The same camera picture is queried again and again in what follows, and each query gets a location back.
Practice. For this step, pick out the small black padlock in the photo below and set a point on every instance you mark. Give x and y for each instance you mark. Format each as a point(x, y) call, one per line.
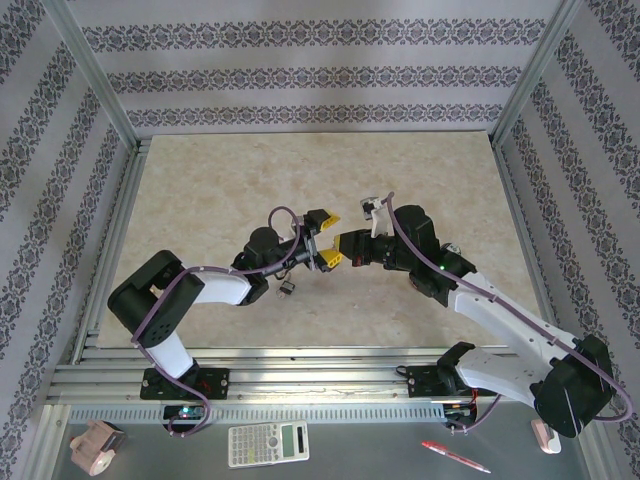
point(287, 288)

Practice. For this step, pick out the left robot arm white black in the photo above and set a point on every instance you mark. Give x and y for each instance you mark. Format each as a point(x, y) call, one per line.
point(220, 287)

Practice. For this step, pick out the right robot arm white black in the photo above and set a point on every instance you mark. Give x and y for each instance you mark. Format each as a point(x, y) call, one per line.
point(495, 325)

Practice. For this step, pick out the small circuit board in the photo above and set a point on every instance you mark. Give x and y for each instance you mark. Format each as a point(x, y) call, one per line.
point(457, 411)

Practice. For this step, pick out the circuit board with green light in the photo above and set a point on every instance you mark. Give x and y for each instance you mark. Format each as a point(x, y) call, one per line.
point(185, 412)

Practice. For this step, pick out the grey metal sheet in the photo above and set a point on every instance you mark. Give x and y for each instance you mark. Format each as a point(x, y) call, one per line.
point(375, 450)

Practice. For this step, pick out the white scientific calculator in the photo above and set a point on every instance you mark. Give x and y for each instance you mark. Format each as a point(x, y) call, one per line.
point(265, 444)

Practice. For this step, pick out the red pen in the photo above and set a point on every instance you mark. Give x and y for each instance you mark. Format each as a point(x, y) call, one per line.
point(435, 447)

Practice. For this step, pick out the small pink stapler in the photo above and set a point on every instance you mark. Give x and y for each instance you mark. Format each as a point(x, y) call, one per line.
point(550, 445)

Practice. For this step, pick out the pink tape dispenser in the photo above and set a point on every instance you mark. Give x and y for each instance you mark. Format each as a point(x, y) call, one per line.
point(95, 450)

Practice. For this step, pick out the aluminium side rail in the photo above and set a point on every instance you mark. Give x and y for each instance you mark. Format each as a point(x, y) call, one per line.
point(517, 200)
point(111, 250)

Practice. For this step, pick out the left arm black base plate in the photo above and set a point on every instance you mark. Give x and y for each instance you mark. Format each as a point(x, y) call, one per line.
point(220, 382)

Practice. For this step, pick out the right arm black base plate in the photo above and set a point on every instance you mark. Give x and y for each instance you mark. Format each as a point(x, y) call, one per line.
point(420, 382)

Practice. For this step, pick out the aluminium frame post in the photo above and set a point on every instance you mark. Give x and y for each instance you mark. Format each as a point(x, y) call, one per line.
point(91, 70)
point(537, 70)

